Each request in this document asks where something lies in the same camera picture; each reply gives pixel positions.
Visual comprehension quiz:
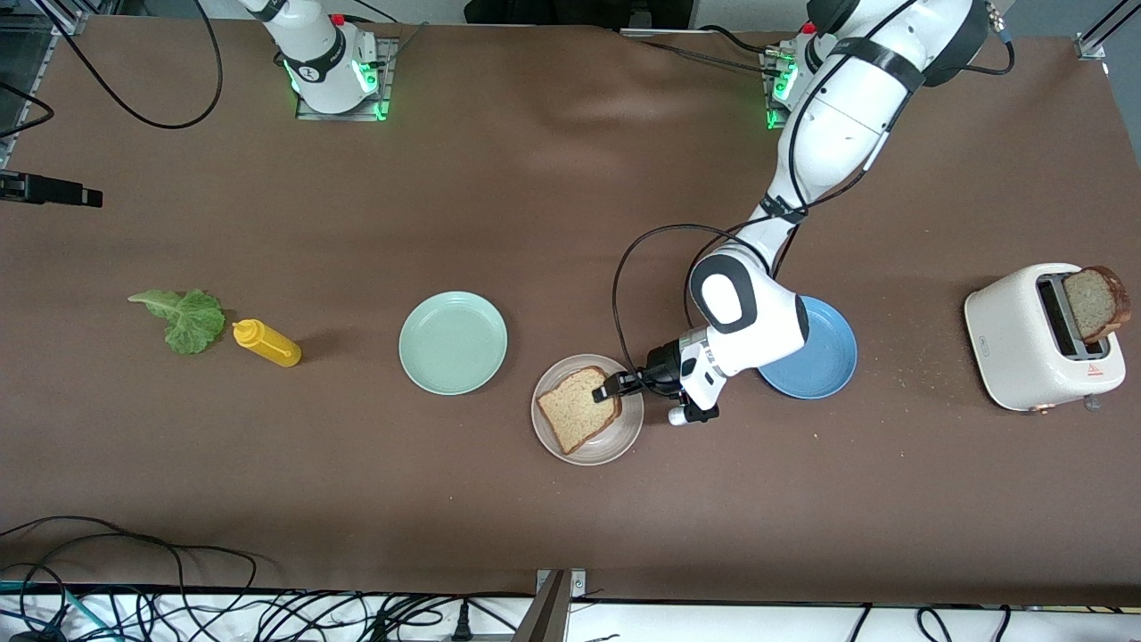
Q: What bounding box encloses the brown bread slice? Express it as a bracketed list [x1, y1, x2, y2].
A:
[536, 366, 624, 456]
[1063, 265, 1133, 345]

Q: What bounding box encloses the green lettuce leaf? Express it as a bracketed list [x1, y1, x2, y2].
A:
[127, 287, 226, 356]

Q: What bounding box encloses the yellow squeeze bottle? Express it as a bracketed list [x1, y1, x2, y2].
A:
[232, 318, 303, 369]

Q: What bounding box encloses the beige plate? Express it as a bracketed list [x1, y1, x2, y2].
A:
[531, 354, 645, 467]

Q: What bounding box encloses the mint green plate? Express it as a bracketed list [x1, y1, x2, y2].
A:
[398, 291, 509, 397]

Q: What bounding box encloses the blue plate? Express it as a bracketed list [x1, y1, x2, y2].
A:
[758, 296, 859, 400]

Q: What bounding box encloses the brown table cover sheet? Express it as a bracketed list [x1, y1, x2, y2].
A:
[0, 16, 1141, 609]

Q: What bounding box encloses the white toaster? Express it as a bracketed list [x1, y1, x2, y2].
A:
[964, 262, 1128, 416]

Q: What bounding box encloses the dark object behind table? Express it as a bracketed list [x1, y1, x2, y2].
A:
[464, 0, 694, 28]

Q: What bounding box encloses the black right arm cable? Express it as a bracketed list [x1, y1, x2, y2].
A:
[31, 0, 224, 130]

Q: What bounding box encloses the aluminium frame profile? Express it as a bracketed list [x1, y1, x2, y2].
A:
[0, 0, 121, 37]

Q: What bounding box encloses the small metal bracket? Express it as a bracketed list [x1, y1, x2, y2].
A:
[535, 569, 588, 600]

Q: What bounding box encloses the grey aluminium post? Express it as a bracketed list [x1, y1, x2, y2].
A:
[513, 571, 571, 642]

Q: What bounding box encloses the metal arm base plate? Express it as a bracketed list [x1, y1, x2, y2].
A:
[762, 49, 808, 134]
[296, 40, 398, 122]

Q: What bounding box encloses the thick black braided cable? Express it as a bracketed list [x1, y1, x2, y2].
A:
[637, 37, 781, 79]

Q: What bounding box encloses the thin black cable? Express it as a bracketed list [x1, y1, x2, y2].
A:
[343, 0, 402, 26]

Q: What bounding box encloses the grey cable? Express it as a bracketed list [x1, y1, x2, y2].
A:
[383, 20, 431, 72]

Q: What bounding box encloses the teal cable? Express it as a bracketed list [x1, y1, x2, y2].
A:
[0, 580, 121, 642]

